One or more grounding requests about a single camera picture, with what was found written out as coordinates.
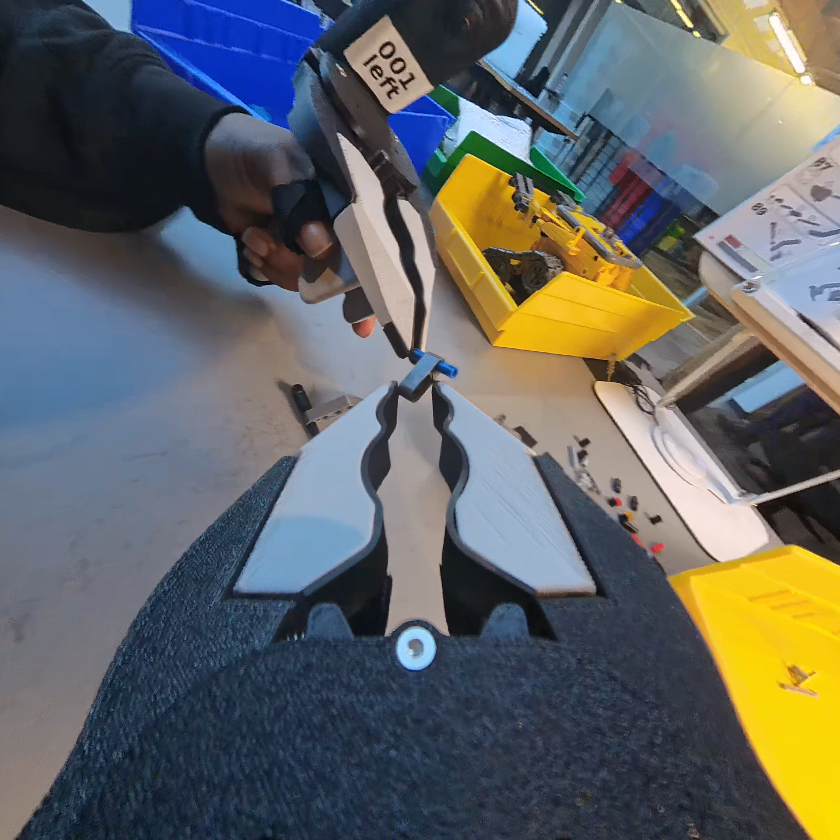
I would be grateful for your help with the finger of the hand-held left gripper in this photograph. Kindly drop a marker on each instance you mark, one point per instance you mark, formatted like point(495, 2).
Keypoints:
point(377, 262)
point(423, 262)

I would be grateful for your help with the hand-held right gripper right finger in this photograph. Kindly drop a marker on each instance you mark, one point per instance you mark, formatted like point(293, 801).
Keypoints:
point(518, 525)

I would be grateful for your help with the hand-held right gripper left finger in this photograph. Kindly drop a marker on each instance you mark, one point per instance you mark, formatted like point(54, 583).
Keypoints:
point(308, 525)

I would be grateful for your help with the blue brick pin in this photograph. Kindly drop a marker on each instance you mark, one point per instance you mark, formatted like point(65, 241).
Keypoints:
point(448, 371)

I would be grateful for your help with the black brick axle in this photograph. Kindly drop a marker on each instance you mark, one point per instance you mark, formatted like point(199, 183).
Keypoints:
point(305, 410)

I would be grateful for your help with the dark grey short brick beam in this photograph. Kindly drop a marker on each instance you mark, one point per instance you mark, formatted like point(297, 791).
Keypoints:
point(417, 380)

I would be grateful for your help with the grey angled brick beam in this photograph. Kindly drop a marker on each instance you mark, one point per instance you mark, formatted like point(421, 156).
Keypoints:
point(334, 408)

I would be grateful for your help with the blue storage bin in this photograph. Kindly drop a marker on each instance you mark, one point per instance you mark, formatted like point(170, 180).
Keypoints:
point(229, 46)

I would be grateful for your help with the yellow open-front storage bin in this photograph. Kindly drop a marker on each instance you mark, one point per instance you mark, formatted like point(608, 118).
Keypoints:
point(774, 735)

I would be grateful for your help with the person's left forearm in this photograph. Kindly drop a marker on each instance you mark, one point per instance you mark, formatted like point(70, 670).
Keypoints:
point(98, 118)

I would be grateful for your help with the grey desk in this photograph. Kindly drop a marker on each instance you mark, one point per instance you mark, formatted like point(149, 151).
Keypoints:
point(131, 426)

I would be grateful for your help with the pile of small brick parts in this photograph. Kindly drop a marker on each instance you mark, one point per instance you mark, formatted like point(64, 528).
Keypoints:
point(627, 522)

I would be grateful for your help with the green storage bin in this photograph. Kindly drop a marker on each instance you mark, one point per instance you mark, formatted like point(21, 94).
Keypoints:
point(479, 148)

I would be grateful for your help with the white foam sheet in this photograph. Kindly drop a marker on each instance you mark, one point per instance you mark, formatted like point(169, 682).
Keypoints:
point(485, 128)

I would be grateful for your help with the yellow storage bin with ledge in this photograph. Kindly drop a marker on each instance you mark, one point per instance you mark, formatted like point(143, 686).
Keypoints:
point(577, 321)

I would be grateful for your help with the long wooden table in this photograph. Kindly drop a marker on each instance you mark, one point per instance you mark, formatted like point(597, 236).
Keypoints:
point(525, 98)

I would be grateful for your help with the white round disc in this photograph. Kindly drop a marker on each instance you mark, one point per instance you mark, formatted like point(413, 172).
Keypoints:
point(689, 459)

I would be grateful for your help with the white rounded flat plate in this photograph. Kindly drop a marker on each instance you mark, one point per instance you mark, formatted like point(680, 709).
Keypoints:
point(722, 531)

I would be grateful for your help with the red storage crate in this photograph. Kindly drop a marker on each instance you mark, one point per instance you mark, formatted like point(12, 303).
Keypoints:
point(636, 197)

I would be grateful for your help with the black office chair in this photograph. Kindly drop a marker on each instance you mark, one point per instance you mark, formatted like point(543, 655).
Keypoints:
point(794, 459)

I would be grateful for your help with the grey brick connector piece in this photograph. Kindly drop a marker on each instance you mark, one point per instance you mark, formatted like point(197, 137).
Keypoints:
point(799, 674)

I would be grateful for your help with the light grey brick axle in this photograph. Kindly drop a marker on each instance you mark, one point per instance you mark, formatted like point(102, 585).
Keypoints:
point(797, 690)

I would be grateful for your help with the open instruction booklet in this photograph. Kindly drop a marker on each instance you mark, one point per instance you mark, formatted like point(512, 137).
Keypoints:
point(787, 216)

